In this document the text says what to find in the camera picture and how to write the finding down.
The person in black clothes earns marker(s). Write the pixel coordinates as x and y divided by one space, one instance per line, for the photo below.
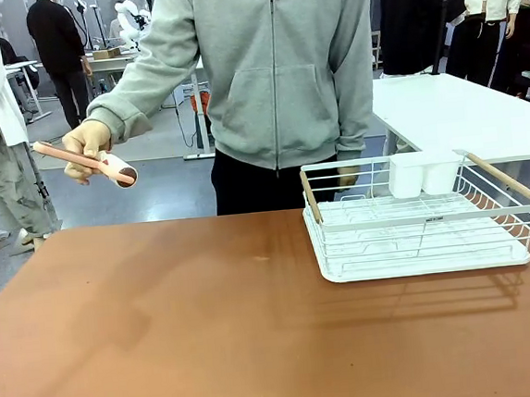
53 36

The white background desk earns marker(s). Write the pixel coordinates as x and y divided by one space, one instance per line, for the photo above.
21 65

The white plastic bag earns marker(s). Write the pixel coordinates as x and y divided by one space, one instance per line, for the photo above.
397 145

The white plastic cutlery holder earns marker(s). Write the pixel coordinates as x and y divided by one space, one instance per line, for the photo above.
405 179

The person's left forearm grey sleeve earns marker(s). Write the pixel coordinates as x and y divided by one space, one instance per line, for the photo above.
356 121

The person's right hand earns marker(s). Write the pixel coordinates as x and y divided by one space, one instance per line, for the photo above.
90 137

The person in long black coat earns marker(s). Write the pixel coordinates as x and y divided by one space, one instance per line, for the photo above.
412 18

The orange fabric item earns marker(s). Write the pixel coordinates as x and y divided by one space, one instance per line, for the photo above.
201 104

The brown cardboard box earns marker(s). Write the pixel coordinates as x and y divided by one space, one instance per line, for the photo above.
106 53

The person's left hand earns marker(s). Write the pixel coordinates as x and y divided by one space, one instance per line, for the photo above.
349 177

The wooden shoe rack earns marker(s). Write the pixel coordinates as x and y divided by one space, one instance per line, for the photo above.
377 49

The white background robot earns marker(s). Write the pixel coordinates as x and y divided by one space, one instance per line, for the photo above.
128 15

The large white table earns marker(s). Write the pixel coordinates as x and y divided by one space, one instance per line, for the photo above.
448 113

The person's right forearm grey sleeve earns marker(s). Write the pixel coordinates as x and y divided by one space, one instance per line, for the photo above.
135 98

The black stand pole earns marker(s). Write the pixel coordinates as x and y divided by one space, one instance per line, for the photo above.
443 11

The person in grey hoodie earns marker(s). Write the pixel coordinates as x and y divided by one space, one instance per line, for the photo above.
272 68

